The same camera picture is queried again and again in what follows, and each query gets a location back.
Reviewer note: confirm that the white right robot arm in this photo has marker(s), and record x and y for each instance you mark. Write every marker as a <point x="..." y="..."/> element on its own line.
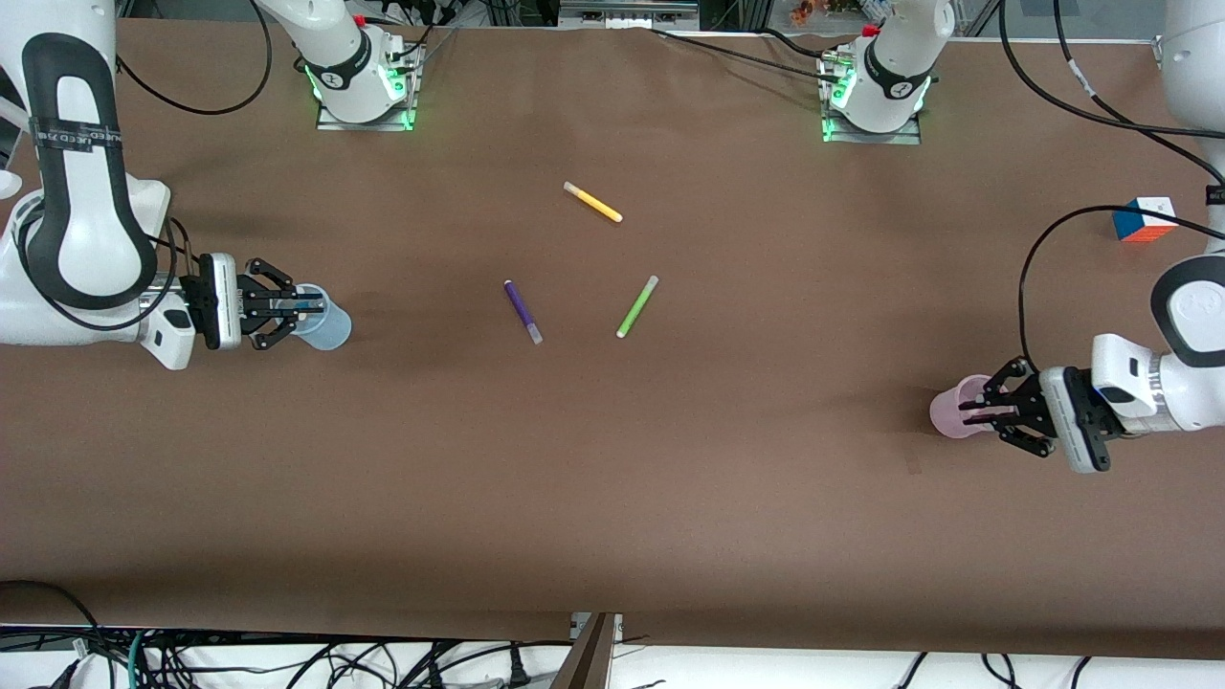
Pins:
<point x="86" y="191"/>

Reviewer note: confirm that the translucent blue plastic cup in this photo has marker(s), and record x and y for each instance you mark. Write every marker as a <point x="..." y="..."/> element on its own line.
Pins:
<point x="330" y="330"/>

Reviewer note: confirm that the translucent pink plastic cup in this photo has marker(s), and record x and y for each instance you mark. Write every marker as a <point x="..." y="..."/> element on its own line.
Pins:
<point x="947" y="416"/>

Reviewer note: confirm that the colourful puzzle cube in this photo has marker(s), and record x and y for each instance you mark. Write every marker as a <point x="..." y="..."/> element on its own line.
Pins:
<point x="1144" y="222"/>

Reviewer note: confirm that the purple marker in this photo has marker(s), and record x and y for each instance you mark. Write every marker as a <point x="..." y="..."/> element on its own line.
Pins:
<point x="523" y="311"/>

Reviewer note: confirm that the yellow marker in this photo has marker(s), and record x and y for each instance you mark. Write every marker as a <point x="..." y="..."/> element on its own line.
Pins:
<point x="593" y="202"/>

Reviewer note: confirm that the green marker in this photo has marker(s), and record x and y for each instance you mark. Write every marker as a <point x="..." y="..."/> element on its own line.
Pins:
<point x="637" y="306"/>

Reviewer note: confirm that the brown paper table cover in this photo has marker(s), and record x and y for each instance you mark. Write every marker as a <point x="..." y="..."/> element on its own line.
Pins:
<point x="612" y="478"/>

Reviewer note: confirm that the black power plug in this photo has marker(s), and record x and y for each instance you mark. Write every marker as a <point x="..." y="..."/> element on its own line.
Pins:
<point x="518" y="670"/>

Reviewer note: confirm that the wooden table leg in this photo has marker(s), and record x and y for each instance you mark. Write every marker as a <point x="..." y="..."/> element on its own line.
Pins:
<point x="584" y="655"/>

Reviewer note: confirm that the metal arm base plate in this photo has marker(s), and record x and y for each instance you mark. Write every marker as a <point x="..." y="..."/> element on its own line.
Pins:
<point x="330" y="122"/>
<point x="909" y="137"/>

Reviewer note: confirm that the aluminium frame rail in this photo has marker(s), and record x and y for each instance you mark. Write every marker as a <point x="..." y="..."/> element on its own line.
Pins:
<point x="627" y="11"/>

